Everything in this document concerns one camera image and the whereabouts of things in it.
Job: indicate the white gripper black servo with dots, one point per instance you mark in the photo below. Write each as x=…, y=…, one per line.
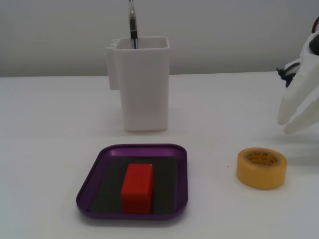
x=304, y=99

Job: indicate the yellow tape roll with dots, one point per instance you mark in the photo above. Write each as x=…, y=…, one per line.
x=259, y=178

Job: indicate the white plastic pen holder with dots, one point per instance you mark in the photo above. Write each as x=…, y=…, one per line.
x=143, y=87

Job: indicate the red ribbed block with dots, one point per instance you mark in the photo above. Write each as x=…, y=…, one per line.
x=137, y=188

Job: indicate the black silver pen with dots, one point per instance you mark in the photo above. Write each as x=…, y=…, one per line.
x=132, y=25

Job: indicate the purple metal tray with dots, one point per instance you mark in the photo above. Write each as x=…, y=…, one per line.
x=86, y=196

